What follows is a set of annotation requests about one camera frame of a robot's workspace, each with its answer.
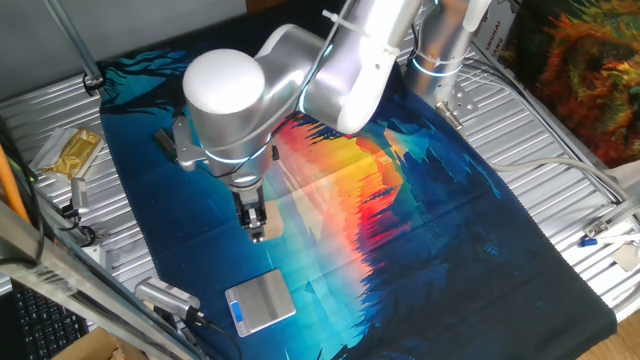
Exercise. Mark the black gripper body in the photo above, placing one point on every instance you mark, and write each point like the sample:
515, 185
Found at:
246, 200

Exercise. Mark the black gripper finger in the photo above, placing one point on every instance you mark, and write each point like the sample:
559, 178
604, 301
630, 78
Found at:
244, 221
256, 232

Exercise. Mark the pale wooden block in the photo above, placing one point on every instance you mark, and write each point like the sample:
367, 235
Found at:
274, 220

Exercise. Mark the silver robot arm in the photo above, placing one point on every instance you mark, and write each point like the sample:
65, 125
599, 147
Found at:
225, 90

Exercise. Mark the silver digital scale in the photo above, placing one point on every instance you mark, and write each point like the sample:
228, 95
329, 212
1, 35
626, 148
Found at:
265, 300

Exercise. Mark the gold foil packet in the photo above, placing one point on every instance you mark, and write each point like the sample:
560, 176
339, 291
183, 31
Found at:
75, 152

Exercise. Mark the colourful sunset print mat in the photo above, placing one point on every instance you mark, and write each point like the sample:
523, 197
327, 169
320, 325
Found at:
450, 250

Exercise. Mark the brown cardboard box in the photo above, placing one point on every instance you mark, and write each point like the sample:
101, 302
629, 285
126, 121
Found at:
90, 347

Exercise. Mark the black keyboard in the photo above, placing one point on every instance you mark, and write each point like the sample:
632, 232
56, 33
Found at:
45, 325

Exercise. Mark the grey metal pole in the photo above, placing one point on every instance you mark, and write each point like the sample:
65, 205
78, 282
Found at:
75, 45

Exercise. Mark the orange tube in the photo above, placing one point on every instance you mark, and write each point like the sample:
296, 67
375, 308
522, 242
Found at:
10, 185

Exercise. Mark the white printed sign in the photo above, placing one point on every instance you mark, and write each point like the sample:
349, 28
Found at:
495, 35

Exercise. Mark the orange green painted cloth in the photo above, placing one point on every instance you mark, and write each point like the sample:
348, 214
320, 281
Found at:
590, 75

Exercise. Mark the beige square plate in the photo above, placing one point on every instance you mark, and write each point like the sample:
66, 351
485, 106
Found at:
627, 257

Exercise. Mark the silver depth camera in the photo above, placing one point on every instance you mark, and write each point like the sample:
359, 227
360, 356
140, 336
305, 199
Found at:
79, 195
167, 297

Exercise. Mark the metal camera mount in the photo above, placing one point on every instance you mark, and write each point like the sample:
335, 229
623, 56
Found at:
87, 233

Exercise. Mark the aluminium frame bar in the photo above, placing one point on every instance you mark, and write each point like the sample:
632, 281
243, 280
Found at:
75, 290

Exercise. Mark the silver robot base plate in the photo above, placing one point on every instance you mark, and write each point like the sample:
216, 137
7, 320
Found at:
462, 102

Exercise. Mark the small metal bracket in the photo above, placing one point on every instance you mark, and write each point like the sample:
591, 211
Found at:
596, 228

